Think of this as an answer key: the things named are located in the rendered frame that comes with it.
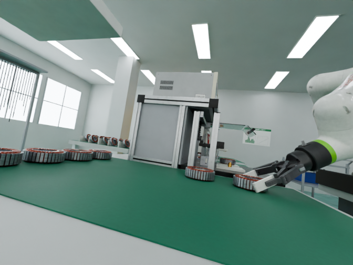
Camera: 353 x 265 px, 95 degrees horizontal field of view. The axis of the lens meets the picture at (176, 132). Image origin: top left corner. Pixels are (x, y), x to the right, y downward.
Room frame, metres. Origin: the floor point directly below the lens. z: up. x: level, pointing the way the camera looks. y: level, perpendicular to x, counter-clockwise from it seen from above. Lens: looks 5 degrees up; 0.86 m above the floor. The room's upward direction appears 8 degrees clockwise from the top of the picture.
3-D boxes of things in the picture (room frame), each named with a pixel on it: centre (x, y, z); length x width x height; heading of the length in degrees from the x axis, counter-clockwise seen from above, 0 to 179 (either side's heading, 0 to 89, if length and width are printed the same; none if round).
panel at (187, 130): (1.14, -0.12, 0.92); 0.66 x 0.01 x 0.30; 165
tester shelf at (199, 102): (1.16, -0.06, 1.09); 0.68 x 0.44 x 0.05; 165
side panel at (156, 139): (0.86, 0.10, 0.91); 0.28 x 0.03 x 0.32; 75
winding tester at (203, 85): (1.17, -0.06, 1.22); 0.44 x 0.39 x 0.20; 165
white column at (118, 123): (4.82, 1.73, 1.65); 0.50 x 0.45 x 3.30; 75
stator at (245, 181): (0.57, -0.28, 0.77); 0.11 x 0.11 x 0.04
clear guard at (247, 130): (1.22, -0.40, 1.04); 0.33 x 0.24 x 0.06; 75
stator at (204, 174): (0.63, -0.11, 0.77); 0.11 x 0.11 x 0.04
